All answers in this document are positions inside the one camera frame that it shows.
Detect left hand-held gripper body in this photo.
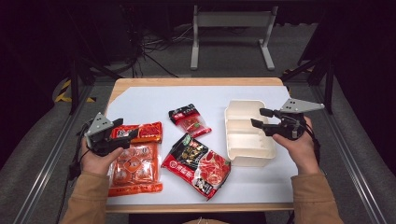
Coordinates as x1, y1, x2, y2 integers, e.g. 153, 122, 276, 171
84, 112, 132, 157

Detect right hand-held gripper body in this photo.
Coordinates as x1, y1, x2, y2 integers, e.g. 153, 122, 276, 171
270, 98, 325, 141

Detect white divided plastic container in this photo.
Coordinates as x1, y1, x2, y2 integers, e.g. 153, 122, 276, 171
223, 98, 277, 167

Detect orange seasoning packet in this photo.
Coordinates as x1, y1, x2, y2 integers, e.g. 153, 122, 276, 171
106, 120, 164, 198

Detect large black red seasoning packet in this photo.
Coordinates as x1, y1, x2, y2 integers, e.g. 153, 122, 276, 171
161, 133, 232, 201

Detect person's right hand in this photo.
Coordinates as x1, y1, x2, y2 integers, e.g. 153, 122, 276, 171
272, 116, 321, 176

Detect person's left hand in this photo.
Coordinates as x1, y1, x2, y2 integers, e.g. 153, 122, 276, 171
79, 136, 125, 176

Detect white table sheet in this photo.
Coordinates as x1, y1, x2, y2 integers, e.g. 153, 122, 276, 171
106, 85, 299, 206

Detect yellow black hazard tape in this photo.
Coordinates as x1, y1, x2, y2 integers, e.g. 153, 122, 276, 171
54, 79, 96, 104

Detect black metal stand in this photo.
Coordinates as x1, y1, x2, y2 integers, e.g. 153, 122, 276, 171
64, 6, 123, 116
281, 46, 336, 116

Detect small black red seasoning packet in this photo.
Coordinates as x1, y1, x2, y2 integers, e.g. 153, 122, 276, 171
168, 103, 213, 139

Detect grey metal stand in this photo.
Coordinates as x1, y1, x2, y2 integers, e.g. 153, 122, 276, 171
190, 5, 279, 72

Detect right hand-held gripper cable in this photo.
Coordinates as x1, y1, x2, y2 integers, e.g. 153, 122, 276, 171
306, 123, 321, 166

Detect hand-held gripper cable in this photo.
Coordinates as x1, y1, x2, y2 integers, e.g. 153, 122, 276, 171
306, 123, 321, 166
66, 122, 92, 182

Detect left hand-held gripper cable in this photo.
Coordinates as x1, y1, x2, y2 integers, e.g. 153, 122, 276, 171
66, 122, 92, 182

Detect aluminium floor rail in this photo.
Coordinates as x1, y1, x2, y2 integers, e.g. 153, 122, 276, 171
311, 83, 390, 224
12, 83, 94, 224

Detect black floor cables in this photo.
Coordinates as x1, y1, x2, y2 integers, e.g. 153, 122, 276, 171
122, 12, 195, 78

